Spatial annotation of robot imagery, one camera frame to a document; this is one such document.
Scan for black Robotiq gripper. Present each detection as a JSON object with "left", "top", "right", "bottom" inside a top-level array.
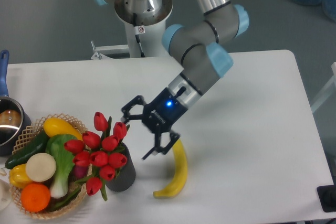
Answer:
[{"left": 120, "top": 87, "right": 189, "bottom": 161}]

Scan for red tulip bouquet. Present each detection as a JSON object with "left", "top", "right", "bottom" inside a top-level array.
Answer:
[{"left": 64, "top": 112, "right": 129, "bottom": 201}]

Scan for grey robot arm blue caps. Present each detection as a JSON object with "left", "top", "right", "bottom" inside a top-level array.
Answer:
[{"left": 95, "top": 0, "right": 249, "bottom": 154}]

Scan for dark grey ribbed vase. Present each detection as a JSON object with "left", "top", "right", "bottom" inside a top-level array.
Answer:
[{"left": 106, "top": 143, "right": 136, "bottom": 192}]

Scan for yellow banana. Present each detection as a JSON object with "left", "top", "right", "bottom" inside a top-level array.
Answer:
[{"left": 153, "top": 139, "right": 188, "bottom": 199}]

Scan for purple sweet potato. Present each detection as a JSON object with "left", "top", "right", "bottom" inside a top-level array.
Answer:
[{"left": 72, "top": 165, "right": 88, "bottom": 179}]

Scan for green chili pepper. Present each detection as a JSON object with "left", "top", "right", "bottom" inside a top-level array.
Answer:
[{"left": 48, "top": 188, "right": 81, "bottom": 212}]

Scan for green bok choy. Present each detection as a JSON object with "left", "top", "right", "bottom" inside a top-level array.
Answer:
[{"left": 46, "top": 134, "right": 76, "bottom": 199}]

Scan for yellow squash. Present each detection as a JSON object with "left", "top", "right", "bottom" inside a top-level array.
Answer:
[{"left": 43, "top": 118, "right": 82, "bottom": 140}]

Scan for dark green cucumber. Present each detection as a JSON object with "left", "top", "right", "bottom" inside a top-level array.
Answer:
[{"left": 5, "top": 130, "right": 50, "bottom": 169}]

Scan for woven wicker basket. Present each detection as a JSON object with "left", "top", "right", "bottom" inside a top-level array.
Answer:
[{"left": 9, "top": 113, "right": 87, "bottom": 220}]

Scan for orange fruit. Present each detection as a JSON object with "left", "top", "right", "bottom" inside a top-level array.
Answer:
[{"left": 20, "top": 183, "right": 51, "bottom": 212}]

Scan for yellow bell pepper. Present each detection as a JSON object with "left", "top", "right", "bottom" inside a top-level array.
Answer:
[{"left": 9, "top": 164, "right": 33, "bottom": 189}]

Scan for white garlic clove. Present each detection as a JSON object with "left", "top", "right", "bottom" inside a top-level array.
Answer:
[{"left": 0, "top": 168, "right": 7, "bottom": 176}]

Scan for black device at table edge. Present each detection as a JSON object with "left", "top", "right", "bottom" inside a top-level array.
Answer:
[{"left": 317, "top": 185, "right": 335, "bottom": 212}]

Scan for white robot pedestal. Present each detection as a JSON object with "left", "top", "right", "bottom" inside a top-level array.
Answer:
[{"left": 91, "top": 0, "right": 173, "bottom": 60}]

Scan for blue handled saucepan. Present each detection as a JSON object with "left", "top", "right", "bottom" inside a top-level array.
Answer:
[{"left": 1, "top": 50, "right": 31, "bottom": 156}]

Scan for white frame at right edge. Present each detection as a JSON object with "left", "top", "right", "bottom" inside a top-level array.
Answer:
[{"left": 310, "top": 62, "right": 335, "bottom": 113}]

